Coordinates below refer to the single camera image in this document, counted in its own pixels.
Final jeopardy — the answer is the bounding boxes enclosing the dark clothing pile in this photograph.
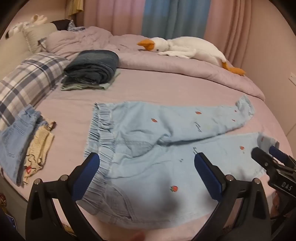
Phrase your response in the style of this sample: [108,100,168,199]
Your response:
[50,19,86,32]

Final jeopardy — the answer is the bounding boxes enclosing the plaid pillow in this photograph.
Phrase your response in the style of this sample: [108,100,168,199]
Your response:
[0,52,70,133]

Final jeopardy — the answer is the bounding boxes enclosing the white goose plush toy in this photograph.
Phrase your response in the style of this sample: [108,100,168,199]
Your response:
[137,37,247,76]

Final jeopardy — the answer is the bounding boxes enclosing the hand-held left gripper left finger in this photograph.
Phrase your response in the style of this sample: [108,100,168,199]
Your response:
[25,152,102,241]

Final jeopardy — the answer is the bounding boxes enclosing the small blue denim pants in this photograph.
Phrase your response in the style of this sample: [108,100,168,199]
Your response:
[0,104,48,186]

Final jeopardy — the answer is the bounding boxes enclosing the blue curtain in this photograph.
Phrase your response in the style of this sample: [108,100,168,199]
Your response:
[142,0,212,40]

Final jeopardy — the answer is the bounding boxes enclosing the folded dark blue jeans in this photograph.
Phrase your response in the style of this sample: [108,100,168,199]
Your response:
[63,50,119,84]

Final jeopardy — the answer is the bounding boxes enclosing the lilac quilt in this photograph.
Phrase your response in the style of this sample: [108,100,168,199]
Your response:
[45,26,265,101]

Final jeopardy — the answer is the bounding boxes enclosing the folded pale green cloth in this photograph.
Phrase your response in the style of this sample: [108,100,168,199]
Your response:
[60,69,121,91]

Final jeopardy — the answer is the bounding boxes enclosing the beige pillow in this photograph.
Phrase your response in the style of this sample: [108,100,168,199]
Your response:
[22,22,58,54]

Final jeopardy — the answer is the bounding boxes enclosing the cream knitted garment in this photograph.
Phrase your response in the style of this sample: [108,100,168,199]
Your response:
[22,118,57,186]

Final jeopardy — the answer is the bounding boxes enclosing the light blue pants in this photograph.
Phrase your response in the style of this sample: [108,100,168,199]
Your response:
[84,95,280,229]

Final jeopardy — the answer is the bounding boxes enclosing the yellow cloth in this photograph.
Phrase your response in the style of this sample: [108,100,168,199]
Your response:
[67,0,85,17]

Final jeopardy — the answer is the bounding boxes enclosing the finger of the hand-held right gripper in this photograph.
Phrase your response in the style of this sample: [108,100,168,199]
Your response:
[269,146,296,169]
[252,147,279,178]

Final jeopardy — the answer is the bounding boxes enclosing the pink bed sheet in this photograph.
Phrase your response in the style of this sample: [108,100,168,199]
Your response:
[0,67,295,235]

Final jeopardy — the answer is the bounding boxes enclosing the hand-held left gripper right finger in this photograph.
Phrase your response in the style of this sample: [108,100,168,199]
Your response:
[194,152,271,241]

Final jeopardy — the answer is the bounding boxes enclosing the pink curtain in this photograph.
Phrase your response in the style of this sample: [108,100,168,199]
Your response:
[83,0,147,37]
[203,0,253,64]

